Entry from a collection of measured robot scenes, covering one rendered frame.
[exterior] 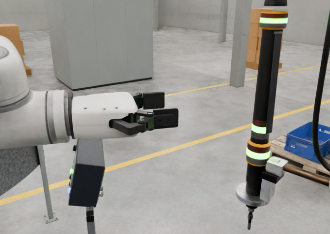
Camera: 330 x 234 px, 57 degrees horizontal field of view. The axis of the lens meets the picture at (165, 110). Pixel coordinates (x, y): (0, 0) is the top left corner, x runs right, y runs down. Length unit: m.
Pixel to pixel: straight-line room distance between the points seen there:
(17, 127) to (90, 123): 0.10
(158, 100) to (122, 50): 6.38
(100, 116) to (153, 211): 2.51
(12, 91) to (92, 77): 6.31
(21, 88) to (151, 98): 0.22
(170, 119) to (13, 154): 2.05
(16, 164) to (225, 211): 1.82
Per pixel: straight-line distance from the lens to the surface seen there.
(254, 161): 0.61
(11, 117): 0.47
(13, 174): 2.49
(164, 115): 0.46
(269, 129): 0.58
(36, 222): 3.03
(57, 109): 0.47
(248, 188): 0.65
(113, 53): 6.84
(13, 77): 0.45
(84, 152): 1.28
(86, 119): 0.46
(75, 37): 6.52
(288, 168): 0.61
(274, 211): 3.11
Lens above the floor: 1.83
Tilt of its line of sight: 20 degrees down
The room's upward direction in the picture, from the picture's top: straight up
